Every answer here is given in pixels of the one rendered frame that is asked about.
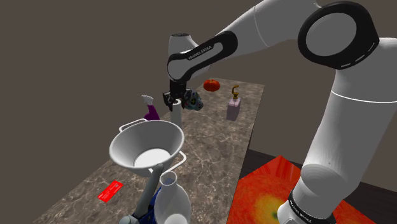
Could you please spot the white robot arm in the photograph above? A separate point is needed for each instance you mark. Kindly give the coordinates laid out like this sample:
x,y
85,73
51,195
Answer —
x,y
347,130

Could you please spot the multicoloured patterned object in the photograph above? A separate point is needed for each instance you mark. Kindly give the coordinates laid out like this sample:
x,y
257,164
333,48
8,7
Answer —
x,y
195,101

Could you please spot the white vase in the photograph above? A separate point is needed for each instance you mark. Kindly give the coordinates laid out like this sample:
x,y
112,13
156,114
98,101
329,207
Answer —
x,y
172,201

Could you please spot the white cylinder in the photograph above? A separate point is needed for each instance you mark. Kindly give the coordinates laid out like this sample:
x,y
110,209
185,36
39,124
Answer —
x,y
176,114

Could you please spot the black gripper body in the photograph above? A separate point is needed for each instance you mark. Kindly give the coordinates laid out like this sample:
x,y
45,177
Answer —
x,y
177,88

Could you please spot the red card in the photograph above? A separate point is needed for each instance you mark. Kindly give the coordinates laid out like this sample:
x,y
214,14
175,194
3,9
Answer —
x,y
110,191

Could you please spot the red pumpkin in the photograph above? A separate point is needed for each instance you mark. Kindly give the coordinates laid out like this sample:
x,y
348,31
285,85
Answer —
x,y
211,86

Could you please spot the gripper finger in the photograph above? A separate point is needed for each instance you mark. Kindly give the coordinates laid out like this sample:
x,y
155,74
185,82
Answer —
x,y
187,96
168,100

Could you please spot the pink soap dispenser gold pump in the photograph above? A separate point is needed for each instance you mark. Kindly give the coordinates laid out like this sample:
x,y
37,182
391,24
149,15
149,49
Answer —
x,y
233,108

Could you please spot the red orange patterned robot stand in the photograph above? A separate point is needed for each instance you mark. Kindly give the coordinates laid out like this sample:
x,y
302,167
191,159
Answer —
x,y
263,192

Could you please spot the purple spray bottle white head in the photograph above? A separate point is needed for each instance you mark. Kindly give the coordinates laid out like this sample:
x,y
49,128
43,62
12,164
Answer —
x,y
152,113

